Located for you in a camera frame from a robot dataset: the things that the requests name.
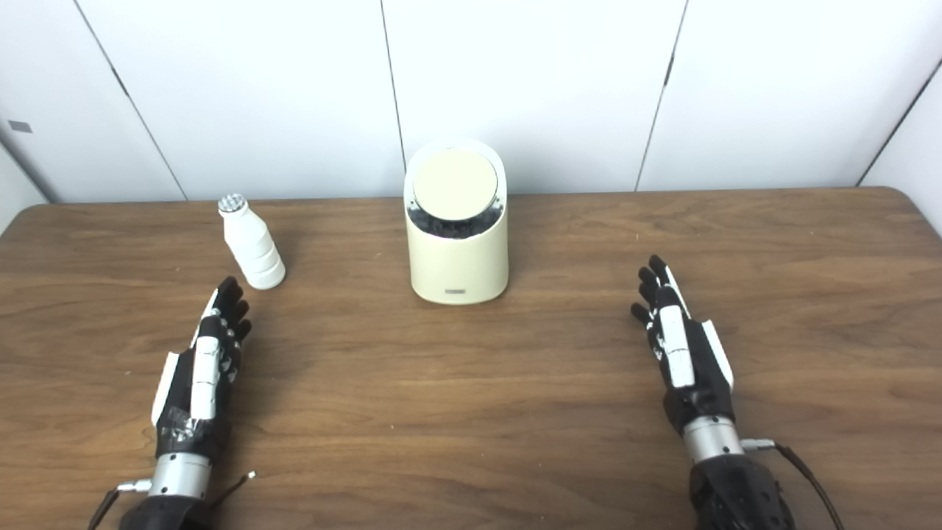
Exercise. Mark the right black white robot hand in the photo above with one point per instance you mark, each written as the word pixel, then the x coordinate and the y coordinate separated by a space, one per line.
pixel 677 346

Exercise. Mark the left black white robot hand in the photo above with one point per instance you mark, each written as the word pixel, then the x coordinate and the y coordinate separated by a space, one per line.
pixel 204 368

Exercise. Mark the small white plastic bottle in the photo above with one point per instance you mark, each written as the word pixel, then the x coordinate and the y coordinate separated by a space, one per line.
pixel 254 246

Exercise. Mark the cream-colored bin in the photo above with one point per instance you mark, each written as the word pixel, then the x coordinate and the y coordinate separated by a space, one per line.
pixel 456 265

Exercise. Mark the round cream bin lid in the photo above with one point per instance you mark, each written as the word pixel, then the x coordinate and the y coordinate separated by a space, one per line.
pixel 455 184

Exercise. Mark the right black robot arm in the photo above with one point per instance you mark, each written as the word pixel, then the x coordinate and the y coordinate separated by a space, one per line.
pixel 736 489

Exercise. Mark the black bin liner bag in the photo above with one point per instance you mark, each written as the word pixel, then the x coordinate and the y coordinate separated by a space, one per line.
pixel 449 227

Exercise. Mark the small gray wall label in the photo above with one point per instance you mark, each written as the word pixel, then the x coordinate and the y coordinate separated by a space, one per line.
pixel 20 126

